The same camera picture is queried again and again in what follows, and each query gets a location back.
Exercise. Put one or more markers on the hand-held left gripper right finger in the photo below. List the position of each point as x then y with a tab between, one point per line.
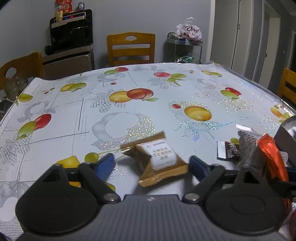
196	165

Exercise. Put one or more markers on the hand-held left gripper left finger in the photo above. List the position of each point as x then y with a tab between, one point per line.
105	165

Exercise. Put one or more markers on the dark brown cartoon snack packet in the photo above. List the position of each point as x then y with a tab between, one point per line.
231	150

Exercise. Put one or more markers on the brown snack packet white label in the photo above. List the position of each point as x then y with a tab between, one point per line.
148	166

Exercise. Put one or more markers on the clear seed packet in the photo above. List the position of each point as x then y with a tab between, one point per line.
248	141

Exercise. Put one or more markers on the grey box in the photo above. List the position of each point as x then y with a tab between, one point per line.
281	136

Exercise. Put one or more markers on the fruit print tablecloth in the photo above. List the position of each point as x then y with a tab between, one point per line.
69	129

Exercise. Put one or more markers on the orange snack packet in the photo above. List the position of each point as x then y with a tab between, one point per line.
272	157

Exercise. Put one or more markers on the green snack packets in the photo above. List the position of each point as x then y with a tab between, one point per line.
185	58

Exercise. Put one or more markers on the metal rack cart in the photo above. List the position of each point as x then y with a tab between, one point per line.
171	48

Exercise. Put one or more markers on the clear plastic bag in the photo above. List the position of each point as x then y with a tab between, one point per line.
13	87

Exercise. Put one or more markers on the wooden chair oval cutout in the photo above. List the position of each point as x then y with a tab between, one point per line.
129	46

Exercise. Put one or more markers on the wooden chair slatted back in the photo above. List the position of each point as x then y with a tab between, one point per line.
288	81

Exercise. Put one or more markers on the wooden chair round cutout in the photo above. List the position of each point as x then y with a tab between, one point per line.
27	62

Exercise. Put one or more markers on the black water dispenser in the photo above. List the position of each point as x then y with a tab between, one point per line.
69	34

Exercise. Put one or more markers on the white printed plastic bag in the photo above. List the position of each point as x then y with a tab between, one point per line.
188	30

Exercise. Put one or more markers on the white door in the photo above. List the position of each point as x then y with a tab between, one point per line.
248	34

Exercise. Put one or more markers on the dark door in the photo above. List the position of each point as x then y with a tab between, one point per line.
293	51

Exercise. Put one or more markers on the yellow snack jar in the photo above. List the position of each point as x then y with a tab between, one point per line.
59	14

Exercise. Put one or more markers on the small black white device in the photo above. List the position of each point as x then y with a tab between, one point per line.
81	5

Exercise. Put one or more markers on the red snack bag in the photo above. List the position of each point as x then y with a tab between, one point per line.
66	4

